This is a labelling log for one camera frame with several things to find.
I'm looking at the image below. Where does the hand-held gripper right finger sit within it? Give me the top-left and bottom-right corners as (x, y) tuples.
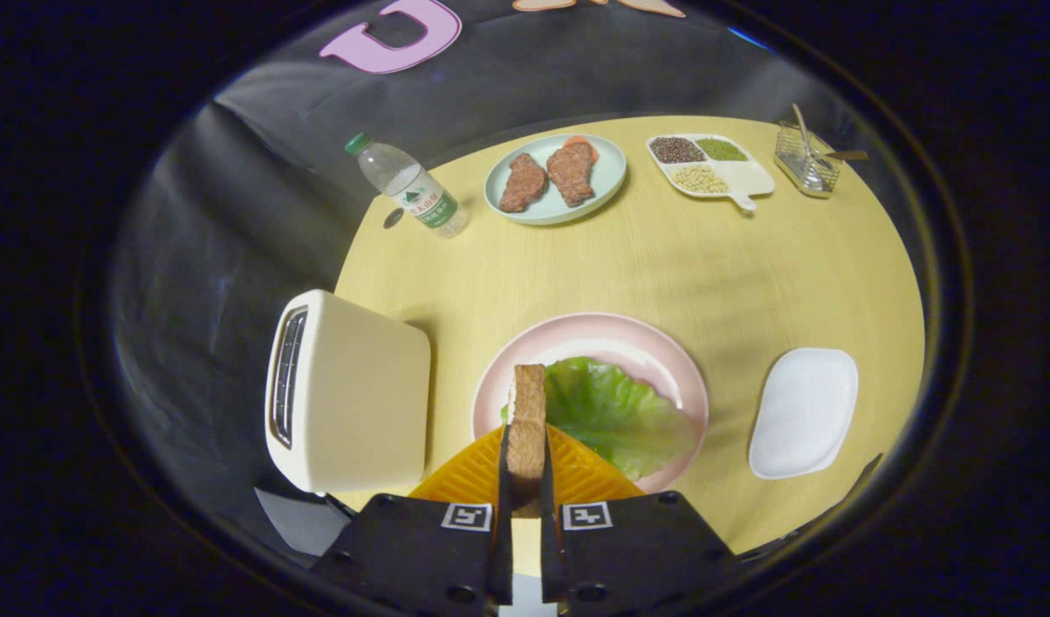
(539, 424), (744, 614)

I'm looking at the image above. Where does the pile of dark red beans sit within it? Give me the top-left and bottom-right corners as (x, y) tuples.
(650, 136), (707, 165)

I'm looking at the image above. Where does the light blue plate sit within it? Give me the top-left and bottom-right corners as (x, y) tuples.
(483, 133), (628, 226)

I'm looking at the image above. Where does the green lettuce leaf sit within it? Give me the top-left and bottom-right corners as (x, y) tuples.
(501, 356), (697, 482)

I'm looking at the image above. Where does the pile of pale soybeans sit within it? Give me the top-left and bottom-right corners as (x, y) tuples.
(669, 164), (731, 195)

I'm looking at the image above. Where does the clear plastic water bottle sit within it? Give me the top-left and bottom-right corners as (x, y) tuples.
(345, 132), (470, 238)

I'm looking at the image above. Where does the brown meat piece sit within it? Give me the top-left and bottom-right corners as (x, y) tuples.
(499, 153), (549, 213)
(546, 141), (596, 208)

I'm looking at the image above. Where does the white divided dish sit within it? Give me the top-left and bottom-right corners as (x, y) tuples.
(646, 133), (776, 213)

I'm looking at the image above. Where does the white square plate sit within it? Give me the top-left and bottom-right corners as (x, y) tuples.
(747, 347), (860, 480)

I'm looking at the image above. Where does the cream toaster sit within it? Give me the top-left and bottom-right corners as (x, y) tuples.
(264, 289), (432, 495)

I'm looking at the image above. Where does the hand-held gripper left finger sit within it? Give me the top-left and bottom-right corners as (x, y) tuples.
(310, 426), (514, 614)

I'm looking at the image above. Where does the clear utensil holder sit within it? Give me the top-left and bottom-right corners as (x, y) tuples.
(774, 123), (843, 200)

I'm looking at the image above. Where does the pink plate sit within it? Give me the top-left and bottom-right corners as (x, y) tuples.
(471, 312), (711, 495)

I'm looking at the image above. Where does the pile of green beans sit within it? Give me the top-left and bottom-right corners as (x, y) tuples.
(694, 137), (750, 162)

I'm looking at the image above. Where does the wooden stick utensil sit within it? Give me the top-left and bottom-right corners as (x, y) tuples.
(790, 103), (821, 164)

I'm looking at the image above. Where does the toasted white bread slice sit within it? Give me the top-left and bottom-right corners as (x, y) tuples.
(506, 364), (548, 519)

